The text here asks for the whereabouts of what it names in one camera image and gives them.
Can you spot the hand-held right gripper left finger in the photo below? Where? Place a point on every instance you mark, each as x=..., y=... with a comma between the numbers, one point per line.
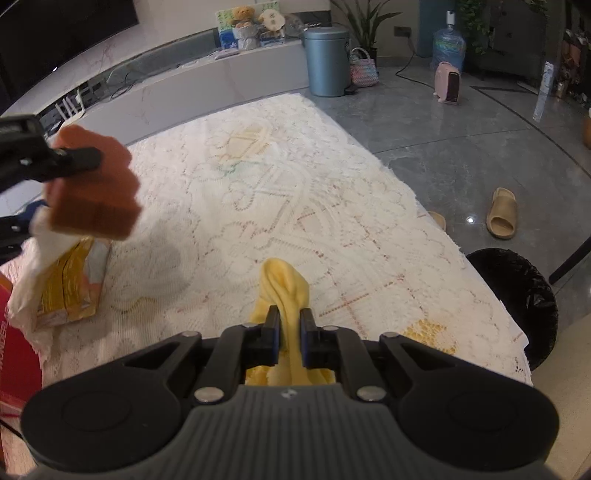
x=275, y=332

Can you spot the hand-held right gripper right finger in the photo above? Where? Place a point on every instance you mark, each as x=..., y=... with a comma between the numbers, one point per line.
x=303, y=332

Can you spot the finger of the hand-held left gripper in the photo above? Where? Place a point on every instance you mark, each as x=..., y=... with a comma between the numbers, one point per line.
x=18, y=221
x=69, y=159

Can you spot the yellow cloth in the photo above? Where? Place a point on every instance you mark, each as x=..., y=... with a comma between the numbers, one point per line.
x=286, y=286

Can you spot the brown sponge block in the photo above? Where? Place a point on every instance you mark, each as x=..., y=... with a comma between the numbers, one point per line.
x=97, y=198

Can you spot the white router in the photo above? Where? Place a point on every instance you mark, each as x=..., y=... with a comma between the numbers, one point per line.
x=71, y=104

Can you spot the yellow snack packet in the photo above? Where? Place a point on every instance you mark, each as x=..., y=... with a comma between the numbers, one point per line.
x=76, y=286

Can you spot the black television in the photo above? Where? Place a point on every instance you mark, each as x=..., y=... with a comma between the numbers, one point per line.
x=55, y=37

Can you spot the red box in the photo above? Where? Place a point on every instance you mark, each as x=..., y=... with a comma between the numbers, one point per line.
x=16, y=346

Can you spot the white marble television console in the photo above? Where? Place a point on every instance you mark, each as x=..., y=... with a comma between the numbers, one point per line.
x=194, y=83

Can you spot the white lace tablecloth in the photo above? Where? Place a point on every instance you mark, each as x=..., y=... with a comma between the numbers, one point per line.
x=277, y=184

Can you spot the tan slipper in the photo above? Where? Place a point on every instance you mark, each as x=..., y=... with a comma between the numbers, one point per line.
x=438, y=221
x=501, y=212

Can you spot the teddy bear toy display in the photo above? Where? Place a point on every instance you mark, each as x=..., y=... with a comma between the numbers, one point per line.
x=226, y=23

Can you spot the black trash bin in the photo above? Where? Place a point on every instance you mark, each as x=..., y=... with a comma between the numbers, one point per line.
x=512, y=295

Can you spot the teddy bear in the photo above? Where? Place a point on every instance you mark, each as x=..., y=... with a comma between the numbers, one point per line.
x=242, y=16

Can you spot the white round plush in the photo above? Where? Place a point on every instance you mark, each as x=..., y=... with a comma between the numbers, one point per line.
x=271, y=19

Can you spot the blue trash can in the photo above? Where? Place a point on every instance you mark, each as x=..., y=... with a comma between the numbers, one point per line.
x=327, y=64

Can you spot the pastel woven bag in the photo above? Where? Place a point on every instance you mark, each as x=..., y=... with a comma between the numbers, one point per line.
x=364, y=69

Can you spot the pink heater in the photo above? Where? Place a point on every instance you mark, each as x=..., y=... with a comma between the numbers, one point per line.
x=449, y=85

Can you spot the potted long-leaf plant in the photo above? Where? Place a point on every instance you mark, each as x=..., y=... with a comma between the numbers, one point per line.
x=364, y=21

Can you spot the blue water bottle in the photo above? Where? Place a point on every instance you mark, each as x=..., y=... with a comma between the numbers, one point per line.
x=448, y=46

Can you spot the white upright panel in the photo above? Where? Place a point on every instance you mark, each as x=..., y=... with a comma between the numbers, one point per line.
x=544, y=92

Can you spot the bushy green plant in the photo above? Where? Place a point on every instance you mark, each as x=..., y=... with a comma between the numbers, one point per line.
x=471, y=18

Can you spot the dark cabinet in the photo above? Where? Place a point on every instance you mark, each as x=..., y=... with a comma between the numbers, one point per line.
x=512, y=41

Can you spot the cluttered shelf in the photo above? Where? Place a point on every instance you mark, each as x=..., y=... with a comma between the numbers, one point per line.
x=577, y=64

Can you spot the wall socket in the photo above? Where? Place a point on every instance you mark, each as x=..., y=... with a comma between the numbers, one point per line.
x=402, y=31

